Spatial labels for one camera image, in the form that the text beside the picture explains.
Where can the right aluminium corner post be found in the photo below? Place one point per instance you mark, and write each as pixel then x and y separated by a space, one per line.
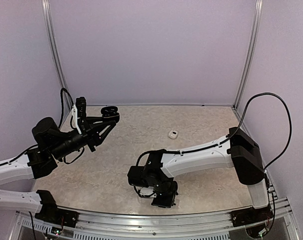
pixel 250 52

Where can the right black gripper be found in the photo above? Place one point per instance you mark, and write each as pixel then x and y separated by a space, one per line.
pixel 165 203

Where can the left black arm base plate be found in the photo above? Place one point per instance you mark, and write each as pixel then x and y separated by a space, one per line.
pixel 51 213

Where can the left aluminium corner post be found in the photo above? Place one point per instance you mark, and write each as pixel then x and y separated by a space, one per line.
pixel 46 8

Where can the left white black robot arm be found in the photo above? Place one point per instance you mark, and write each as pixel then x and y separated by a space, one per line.
pixel 40 160

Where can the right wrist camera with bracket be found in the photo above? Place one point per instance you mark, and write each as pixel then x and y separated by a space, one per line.
pixel 145 192

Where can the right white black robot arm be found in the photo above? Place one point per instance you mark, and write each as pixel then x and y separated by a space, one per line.
pixel 236 150

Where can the aluminium corner post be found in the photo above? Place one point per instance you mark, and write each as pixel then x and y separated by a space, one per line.
pixel 46 8
pixel 250 52

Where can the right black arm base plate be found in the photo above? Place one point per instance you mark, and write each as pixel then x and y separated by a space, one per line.
pixel 251 215

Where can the black earbuds charging case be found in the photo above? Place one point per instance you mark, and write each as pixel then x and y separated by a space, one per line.
pixel 110 113

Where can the front aluminium rail frame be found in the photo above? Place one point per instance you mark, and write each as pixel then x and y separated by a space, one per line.
pixel 109 208

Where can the white earbuds charging case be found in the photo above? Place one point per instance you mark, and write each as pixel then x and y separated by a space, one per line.
pixel 173 134

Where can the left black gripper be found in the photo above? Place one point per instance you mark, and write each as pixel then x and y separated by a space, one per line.
pixel 89 133

